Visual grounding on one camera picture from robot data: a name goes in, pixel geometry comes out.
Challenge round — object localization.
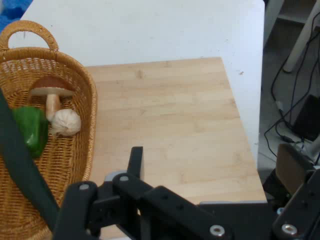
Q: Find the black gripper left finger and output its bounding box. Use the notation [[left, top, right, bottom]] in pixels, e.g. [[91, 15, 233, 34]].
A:
[[53, 146, 234, 240]]

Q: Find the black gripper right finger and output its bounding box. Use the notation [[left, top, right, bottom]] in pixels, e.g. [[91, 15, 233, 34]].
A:
[[262, 143, 320, 240]]

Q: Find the dark green toy cucumber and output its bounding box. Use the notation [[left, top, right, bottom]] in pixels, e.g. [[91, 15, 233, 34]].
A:
[[0, 87, 61, 233]]

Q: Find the black power adapter box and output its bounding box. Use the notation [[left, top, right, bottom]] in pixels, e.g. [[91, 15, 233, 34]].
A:
[[291, 94, 320, 142]]

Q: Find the light wooden cutting board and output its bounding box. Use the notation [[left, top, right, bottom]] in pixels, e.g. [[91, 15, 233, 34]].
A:
[[84, 56, 268, 240]]

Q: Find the woven wicker basket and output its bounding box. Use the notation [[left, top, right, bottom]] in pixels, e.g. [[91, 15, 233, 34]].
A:
[[0, 20, 98, 240]]

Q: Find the white toy garlic bulb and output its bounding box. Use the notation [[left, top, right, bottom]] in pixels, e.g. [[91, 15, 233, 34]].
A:
[[50, 108, 82, 137]]

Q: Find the green toy bell pepper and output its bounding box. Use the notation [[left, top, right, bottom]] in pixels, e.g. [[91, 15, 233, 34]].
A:
[[11, 106, 50, 158]]

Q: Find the brown cap toy mushroom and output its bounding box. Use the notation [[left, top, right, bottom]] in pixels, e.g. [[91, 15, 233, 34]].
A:
[[29, 76, 76, 121]]

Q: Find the white slanted furniture leg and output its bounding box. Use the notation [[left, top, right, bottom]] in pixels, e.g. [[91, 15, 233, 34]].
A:
[[282, 0, 320, 74]]

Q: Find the thin black cable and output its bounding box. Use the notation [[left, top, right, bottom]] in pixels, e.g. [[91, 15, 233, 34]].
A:
[[271, 31, 320, 131], [263, 53, 320, 158]]

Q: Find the white furniture frame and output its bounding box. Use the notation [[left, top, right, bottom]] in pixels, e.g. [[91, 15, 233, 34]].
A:
[[262, 0, 312, 50]]

